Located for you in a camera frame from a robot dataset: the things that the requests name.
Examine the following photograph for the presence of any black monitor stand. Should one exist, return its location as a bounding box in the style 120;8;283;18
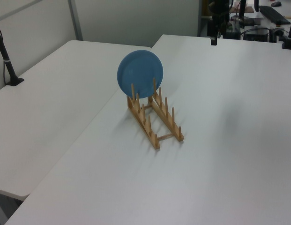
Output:
231;0;255;26

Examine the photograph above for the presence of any brown desk mat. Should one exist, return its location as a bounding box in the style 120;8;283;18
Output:
231;6;255;14

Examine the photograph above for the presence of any black electronics box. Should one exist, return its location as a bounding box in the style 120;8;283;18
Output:
243;28;270;42

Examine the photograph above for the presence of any black computer keyboard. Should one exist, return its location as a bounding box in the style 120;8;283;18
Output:
259;5;291;25

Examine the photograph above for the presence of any blue round plate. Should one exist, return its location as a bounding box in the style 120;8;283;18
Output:
116;49;164;99

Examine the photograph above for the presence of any black camera pole with base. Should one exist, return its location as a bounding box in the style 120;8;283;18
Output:
0;18;25;86

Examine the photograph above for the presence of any wooden plate rack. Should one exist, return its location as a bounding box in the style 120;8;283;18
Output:
126;78;185;150

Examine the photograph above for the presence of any black clamped pole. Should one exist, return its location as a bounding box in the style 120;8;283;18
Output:
281;17;291;50

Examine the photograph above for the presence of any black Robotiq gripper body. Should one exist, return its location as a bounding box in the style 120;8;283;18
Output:
207;0;231;17

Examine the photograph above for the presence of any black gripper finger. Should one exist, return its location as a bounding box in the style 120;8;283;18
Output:
210;14;219;46
219;14;228;38

